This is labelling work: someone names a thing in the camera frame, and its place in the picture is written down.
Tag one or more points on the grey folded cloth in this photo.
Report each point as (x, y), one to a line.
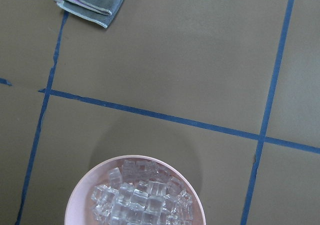
(101, 12)

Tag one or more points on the pile of clear ice cubes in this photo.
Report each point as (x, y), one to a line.
(142, 192)

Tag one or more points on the pink bowl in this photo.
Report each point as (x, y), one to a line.
(78, 209)

